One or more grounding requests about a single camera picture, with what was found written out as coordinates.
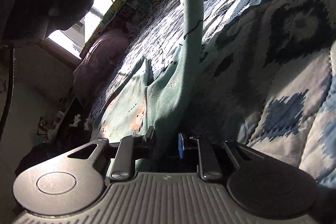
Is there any blue white quilted bedspread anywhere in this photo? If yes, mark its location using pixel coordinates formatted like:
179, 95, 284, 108
89, 0, 336, 188

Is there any purple pillow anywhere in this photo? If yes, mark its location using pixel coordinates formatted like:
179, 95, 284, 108
73, 29, 129, 104

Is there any black white plush toy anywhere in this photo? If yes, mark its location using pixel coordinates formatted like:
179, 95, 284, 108
69, 114, 92, 131

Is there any teal printed baby garment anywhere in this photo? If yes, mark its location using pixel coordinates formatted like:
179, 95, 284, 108
91, 0, 204, 172

